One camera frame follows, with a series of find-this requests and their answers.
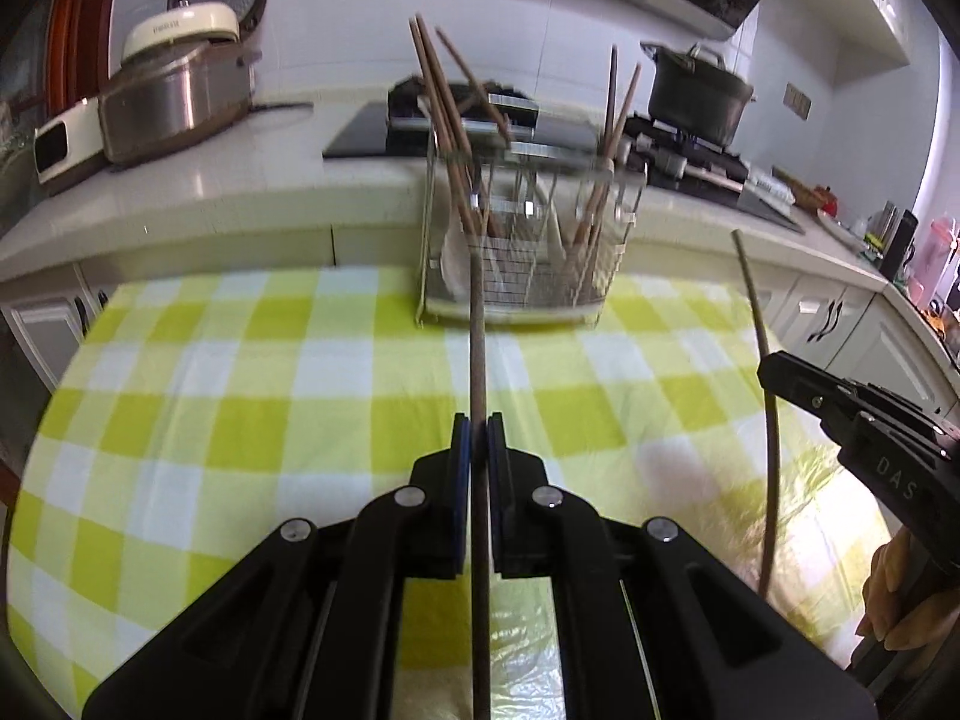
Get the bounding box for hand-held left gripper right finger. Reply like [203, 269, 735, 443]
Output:
[487, 412, 878, 720]

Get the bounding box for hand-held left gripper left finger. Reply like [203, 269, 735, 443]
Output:
[81, 414, 472, 720]

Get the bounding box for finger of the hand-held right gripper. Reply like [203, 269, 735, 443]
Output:
[757, 351, 960, 458]
[821, 412, 960, 563]

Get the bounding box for steel wire utensil rack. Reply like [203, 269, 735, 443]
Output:
[412, 94, 650, 327]

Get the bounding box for person's right hand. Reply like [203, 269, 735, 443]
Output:
[857, 529, 960, 653]

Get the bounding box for black bottle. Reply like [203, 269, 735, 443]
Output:
[879, 208, 920, 282]

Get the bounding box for white ceramic spoon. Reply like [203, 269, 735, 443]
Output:
[439, 229, 477, 297]

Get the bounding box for pink bottle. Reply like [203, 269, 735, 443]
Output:
[919, 216, 959, 293]

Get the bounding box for gas stove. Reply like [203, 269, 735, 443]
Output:
[619, 114, 751, 192]

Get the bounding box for black lidded pot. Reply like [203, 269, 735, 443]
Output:
[641, 43, 757, 147]

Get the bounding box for white kitchen counter cabinets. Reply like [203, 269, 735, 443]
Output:
[0, 101, 960, 406]

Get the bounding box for black glass induction cooktop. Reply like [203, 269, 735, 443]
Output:
[322, 100, 440, 161]

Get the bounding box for black countertop appliance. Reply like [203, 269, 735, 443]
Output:
[386, 75, 541, 137]

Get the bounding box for stainless steel cooker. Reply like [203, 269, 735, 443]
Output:
[97, 41, 260, 166]

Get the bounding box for white box appliance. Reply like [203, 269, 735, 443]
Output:
[34, 97, 106, 185]

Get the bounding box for cream rice cooker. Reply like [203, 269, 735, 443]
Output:
[120, 0, 269, 65]

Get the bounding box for red board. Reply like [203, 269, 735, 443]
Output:
[45, 0, 125, 113]

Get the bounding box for white wall cabinet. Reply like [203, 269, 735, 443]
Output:
[757, 0, 946, 91]

